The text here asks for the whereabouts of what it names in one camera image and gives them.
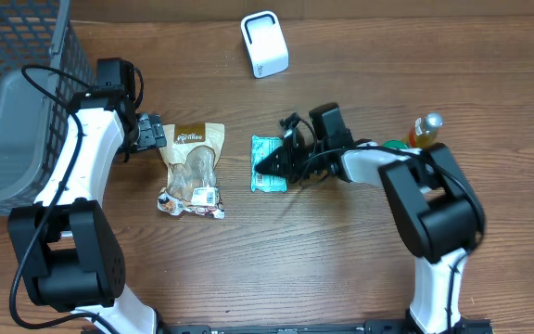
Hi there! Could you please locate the teal tissue pack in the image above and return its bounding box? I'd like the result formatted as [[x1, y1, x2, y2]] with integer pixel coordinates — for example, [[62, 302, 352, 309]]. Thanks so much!
[[249, 135, 288, 194]]

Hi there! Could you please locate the brown snack bag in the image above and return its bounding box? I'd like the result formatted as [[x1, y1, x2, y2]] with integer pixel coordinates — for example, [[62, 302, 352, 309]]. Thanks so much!
[[157, 122, 225, 219]]

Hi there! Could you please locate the green lid white jar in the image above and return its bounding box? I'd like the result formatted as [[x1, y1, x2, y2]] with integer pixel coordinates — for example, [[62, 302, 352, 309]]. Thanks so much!
[[383, 140, 409, 149]]

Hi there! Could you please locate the yellow oil bottle silver cap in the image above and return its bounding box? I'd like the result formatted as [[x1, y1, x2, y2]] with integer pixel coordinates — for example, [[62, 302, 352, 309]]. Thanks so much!
[[403, 112, 443, 148]]

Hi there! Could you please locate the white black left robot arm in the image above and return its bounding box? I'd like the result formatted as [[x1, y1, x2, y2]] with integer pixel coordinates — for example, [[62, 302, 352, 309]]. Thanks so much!
[[7, 58, 167, 333]]

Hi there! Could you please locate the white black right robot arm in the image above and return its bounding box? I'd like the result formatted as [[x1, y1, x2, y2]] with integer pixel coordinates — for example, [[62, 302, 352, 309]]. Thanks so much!
[[253, 102, 492, 333]]

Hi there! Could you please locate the white barcode scanner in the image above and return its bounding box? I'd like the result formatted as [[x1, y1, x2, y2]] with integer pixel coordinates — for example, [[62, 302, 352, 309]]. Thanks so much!
[[240, 10, 289, 79]]

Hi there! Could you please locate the dark grey mesh basket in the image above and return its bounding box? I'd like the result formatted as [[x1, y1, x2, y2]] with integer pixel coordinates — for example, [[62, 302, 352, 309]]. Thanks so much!
[[0, 0, 95, 215]]

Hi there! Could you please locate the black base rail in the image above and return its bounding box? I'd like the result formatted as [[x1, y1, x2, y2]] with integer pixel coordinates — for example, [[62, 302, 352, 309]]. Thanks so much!
[[81, 317, 495, 334]]

